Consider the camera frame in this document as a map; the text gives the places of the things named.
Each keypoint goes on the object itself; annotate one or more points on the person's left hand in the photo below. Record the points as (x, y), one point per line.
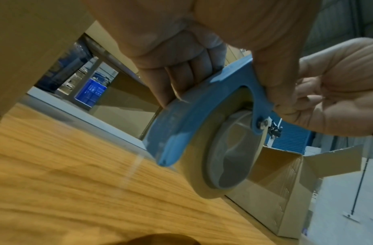
(234, 24)

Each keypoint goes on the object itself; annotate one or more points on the cardboard box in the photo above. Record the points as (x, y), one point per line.
(274, 191)
(125, 107)
(28, 47)

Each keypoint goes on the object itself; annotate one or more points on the cardboard box under shelf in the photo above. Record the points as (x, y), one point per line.
(125, 107)

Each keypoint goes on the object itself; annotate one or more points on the person's right hand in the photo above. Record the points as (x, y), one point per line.
(341, 95)

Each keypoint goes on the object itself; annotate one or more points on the blue plastic crate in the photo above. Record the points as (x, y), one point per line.
(90, 92)

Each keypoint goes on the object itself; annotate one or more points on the blue tape dispenser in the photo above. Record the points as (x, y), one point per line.
(180, 126)

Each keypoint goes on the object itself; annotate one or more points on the open cardboard box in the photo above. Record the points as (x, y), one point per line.
(274, 191)

